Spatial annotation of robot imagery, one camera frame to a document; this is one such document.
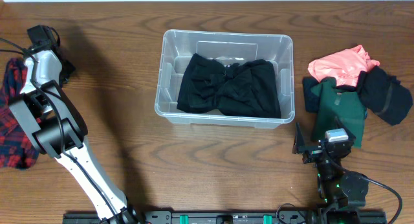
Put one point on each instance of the black garment with stripe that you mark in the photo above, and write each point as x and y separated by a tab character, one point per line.
384	95

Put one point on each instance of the dark navy garment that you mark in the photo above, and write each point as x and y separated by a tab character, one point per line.
310	94

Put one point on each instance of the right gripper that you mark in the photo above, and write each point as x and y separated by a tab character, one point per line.
299	141

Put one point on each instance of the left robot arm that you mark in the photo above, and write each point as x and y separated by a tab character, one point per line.
55	127

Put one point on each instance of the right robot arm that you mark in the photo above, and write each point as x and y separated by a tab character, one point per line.
342	190

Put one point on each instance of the clear plastic storage bin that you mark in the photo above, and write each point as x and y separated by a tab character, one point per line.
178	46

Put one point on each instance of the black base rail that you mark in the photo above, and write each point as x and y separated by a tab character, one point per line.
284	216

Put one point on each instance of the pink garment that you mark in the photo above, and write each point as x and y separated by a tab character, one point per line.
345	66

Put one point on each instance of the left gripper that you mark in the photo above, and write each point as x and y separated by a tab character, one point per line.
66	67

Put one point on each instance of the red navy plaid shirt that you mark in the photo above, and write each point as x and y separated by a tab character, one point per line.
16	149

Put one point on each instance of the dark green garment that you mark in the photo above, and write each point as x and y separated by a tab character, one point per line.
341	104

